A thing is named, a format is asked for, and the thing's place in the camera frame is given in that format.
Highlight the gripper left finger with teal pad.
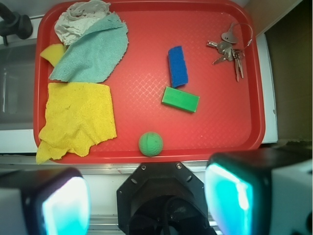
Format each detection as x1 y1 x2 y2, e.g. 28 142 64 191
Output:
0 167 91 235

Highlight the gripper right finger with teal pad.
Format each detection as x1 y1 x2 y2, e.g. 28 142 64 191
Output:
204 147 313 235

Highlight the green foam ball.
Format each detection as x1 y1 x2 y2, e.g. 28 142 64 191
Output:
138 132 163 157

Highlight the yellow cloth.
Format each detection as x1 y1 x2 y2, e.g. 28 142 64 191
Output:
36 82 117 164

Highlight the red plastic tray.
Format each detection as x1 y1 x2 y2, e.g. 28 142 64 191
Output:
60 0 265 164

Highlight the green rectangular block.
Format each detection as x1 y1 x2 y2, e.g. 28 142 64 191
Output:
161 87 200 113

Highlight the blue sponge block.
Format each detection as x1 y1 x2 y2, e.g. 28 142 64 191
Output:
168 46 188 88

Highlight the teal cloth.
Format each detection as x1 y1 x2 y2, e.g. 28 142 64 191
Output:
49 13 129 83

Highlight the yellow sponge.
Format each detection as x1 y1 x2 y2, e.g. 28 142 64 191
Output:
40 44 67 67

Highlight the silver key bunch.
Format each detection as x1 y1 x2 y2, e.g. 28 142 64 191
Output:
206 23 253 82

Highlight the crumpled grey cloth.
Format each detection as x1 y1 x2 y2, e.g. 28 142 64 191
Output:
54 0 111 47

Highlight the black clamp knob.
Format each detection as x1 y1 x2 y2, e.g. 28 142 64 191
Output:
0 3 33 46

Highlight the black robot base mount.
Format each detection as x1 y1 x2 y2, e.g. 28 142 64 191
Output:
116 162 216 235

